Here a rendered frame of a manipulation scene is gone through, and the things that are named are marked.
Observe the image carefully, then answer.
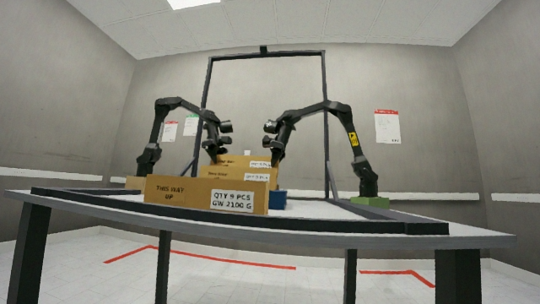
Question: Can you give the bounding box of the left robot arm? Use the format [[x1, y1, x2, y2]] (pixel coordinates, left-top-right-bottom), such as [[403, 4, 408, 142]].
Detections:
[[263, 100, 381, 198]]

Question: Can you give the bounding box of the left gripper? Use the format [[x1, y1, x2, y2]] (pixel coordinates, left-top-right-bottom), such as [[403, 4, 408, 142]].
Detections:
[[269, 133, 289, 166]]

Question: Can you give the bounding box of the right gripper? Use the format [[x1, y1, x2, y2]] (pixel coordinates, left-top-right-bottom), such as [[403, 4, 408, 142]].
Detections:
[[201, 133, 228, 164]]

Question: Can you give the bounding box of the dark grey metal frame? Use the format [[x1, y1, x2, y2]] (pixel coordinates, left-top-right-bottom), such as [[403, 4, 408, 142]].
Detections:
[[178, 50, 339, 201]]

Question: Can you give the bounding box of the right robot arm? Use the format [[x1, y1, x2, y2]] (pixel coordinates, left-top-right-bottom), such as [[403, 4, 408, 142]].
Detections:
[[136, 96, 233, 177]]

